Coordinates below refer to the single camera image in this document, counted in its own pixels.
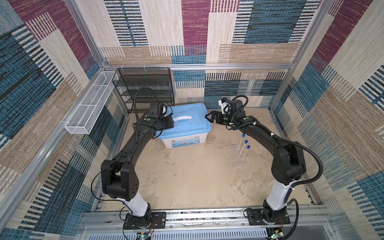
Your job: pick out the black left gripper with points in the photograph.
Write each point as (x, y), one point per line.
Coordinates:
(170, 122)

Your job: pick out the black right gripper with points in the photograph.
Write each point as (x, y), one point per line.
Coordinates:
(218, 114)

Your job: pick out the white plastic storage bin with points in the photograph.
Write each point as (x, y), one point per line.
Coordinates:
(177, 142)

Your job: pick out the blue plastic bin lid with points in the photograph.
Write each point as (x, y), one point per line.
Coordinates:
(188, 120)

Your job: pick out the blue capped test tube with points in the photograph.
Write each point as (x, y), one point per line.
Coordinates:
(242, 147)
(244, 153)
(241, 141)

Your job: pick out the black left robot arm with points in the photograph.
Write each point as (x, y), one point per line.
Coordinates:
(119, 178)

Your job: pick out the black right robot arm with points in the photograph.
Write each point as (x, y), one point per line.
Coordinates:
(288, 165)

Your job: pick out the clear plastic tube rack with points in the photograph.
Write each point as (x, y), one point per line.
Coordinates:
(235, 156)

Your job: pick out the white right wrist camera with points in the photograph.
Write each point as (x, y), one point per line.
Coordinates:
(225, 106)

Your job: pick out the black wire shelf rack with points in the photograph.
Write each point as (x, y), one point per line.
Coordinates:
(145, 85)

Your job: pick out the white wire mesh basket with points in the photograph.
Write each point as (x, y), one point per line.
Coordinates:
(87, 112)

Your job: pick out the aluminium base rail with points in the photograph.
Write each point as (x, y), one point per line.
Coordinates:
(315, 223)

